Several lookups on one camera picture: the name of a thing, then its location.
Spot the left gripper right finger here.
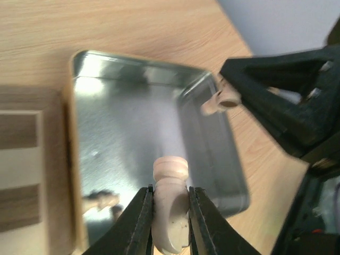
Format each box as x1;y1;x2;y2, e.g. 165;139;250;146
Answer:
189;186;259;255

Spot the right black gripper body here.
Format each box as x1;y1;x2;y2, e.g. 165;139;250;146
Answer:
272;151;339;254

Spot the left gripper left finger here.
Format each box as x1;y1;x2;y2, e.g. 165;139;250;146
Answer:
84;185;154;255

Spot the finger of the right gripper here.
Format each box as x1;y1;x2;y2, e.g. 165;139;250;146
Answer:
220;49;339;159

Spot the white chess knight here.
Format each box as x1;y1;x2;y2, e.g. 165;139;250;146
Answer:
151;156;190;254

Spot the wooden chess board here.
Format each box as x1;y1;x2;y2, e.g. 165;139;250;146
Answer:
1;86;74;254

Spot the gold tin tray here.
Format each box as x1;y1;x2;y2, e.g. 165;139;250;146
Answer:
69;50;250;251

